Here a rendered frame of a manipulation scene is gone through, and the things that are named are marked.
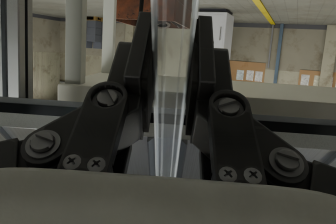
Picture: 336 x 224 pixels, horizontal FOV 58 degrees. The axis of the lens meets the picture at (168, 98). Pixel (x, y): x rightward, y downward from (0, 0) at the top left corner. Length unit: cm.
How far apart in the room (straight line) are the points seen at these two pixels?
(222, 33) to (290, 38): 311
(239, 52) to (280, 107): 886
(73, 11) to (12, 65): 17
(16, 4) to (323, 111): 52
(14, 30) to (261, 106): 41
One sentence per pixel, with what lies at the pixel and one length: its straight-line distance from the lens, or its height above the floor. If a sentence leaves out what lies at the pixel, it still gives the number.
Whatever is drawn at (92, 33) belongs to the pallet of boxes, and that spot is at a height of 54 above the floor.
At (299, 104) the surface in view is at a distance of 59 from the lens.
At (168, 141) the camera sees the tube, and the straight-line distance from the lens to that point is 16.
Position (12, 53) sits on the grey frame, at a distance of 46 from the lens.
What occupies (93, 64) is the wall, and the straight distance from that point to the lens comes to 1158.
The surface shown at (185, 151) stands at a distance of 19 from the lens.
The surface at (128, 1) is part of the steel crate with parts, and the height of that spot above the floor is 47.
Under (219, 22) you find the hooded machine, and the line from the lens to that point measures 667.
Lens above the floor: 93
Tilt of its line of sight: 9 degrees up
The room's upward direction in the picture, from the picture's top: 176 degrees counter-clockwise
